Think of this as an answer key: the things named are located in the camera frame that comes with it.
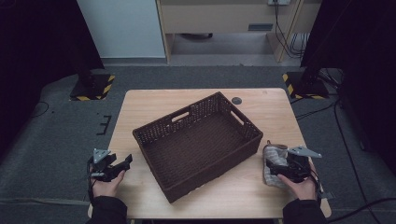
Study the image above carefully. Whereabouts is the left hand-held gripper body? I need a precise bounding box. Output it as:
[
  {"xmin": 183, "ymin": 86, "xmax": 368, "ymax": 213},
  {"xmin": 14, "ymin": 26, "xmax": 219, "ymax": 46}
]
[{"xmin": 88, "ymin": 148, "xmax": 125, "ymax": 183}]

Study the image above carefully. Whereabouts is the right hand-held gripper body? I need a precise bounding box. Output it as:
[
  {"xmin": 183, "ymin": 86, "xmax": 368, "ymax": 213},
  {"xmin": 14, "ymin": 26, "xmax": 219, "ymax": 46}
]
[{"xmin": 286, "ymin": 146, "xmax": 322, "ymax": 184}]

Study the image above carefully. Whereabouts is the grey striped cloth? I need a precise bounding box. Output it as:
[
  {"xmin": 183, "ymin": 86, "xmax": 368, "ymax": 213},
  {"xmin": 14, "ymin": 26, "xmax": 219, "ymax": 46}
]
[{"xmin": 262, "ymin": 141, "xmax": 290, "ymax": 189}]

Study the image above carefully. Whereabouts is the brown woven basket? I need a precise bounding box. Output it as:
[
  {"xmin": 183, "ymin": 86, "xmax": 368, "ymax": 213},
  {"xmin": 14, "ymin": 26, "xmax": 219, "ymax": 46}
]
[{"xmin": 132, "ymin": 91, "xmax": 264, "ymax": 203}]

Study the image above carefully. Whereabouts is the person's left hand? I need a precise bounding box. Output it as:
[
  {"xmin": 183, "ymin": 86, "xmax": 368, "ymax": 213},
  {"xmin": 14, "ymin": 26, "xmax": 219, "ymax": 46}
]
[{"xmin": 92, "ymin": 169, "xmax": 126, "ymax": 199}]

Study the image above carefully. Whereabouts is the person's right hand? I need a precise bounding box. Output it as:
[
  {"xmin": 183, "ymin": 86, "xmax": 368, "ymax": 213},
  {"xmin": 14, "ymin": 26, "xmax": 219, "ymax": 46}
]
[{"xmin": 276, "ymin": 169, "xmax": 318, "ymax": 201}]

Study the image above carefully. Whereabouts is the black yellow-striped stand base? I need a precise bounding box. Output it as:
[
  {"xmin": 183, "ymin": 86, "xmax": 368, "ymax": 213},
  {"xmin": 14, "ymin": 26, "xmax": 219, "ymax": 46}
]
[
  {"xmin": 68, "ymin": 69, "xmax": 116, "ymax": 102},
  {"xmin": 282, "ymin": 69, "xmax": 331, "ymax": 101}
]

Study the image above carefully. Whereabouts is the black curtain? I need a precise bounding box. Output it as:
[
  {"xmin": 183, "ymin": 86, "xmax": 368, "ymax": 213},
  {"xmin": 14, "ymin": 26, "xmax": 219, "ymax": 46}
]
[
  {"xmin": 0, "ymin": 0, "xmax": 106, "ymax": 157},
  {"xmin": 300, "ymin": 0, "xmax": 396, "ymax": 175}
]

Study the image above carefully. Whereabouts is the pale partition panel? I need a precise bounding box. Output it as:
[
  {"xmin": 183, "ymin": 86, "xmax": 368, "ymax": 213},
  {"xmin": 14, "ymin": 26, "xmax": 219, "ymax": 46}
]
[{"xmin": 76, "ymin": 0, "xmax": 166, "ymax": 60}]

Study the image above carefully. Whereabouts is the beige wooden cabinet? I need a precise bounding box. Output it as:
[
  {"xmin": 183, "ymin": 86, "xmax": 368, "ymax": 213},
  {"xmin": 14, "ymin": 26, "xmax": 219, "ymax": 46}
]
[{"xmin": 155, "ymin": 0, "xmax": 321, "ymax": 64}]

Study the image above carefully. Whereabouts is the left hand-held gripper cable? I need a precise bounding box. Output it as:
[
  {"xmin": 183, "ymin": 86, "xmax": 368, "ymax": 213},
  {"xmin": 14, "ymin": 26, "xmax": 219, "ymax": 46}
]
[{"xmin": 86, "ymin": 157, "xmax": 96, "ymax": 203}]

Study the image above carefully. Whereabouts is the hand-held gripper cable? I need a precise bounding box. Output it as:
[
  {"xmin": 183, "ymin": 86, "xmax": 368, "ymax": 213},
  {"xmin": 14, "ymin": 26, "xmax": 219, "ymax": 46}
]
[
  {"xmin": 309, "ymin": 164, "xmax": 325, "ymax": 200},
  {"xmin": 86, "ymin": 157, "xmax": 96, "ymax": 203}
]

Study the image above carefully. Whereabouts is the right hand-held gripper cable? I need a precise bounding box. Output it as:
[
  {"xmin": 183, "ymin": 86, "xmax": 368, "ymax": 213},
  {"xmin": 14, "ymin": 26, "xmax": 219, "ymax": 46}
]
[{"xmin": 309, "ymin": 164, "xmax": 325, "ymax": 200}]

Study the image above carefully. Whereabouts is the black floor cable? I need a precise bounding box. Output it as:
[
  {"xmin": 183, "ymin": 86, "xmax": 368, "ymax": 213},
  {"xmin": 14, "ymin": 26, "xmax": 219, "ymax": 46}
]
[
  {"xmin": 333, "ymin": 102, "xmax": 375, "ymax": 224},
  {"xmin": 31, "ymin": 101, "xmax": 50, "ymax": 119},
  {"xmin": 326, "ymin": 197, "xmax": 396, "ymax": 224},
  {"xmin": 294, "ymin": 99, "xmax": 338, "ymax": 121}
]

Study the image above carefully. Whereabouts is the black cable bundle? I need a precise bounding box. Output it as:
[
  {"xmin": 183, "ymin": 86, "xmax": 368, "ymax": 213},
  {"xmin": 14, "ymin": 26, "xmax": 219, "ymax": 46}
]
[{"xmin": 273, "ymin": 0, "xmax": 311, "ymax": 60}]

